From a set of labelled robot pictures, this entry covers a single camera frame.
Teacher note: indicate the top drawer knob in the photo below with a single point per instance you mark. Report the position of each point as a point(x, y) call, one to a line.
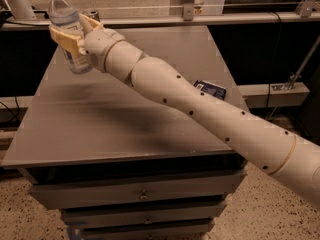
point(144, 196)

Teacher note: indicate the drawer knob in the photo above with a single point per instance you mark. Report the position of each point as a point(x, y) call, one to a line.
point(147, 221)
point(144, 196)

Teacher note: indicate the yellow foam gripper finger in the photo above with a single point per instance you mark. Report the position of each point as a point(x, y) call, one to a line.
point(70, 40)
point(89, 24)

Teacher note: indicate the middle drawer knob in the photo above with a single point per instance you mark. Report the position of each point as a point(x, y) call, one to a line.
point(147, 221)

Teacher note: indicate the grey drawer cabinet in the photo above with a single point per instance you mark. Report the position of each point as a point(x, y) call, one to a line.
point(90, 145)

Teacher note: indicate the white pipe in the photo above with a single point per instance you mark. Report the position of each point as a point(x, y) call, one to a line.
point(21, 9)

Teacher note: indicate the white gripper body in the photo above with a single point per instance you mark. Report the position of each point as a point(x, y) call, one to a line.
point(98, 46)

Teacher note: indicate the dark blue snack packet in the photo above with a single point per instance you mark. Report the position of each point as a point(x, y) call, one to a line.
point(211, 89)

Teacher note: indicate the grey metal railing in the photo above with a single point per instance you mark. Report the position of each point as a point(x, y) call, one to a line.
point(192, 12)

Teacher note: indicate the silver metal can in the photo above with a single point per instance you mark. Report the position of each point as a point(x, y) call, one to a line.
point(91, 13)

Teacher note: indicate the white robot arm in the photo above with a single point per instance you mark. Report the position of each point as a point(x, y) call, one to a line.
point(285, 156)

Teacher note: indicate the clear plastic water bottle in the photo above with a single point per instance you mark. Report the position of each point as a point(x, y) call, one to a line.
point(63, 14)

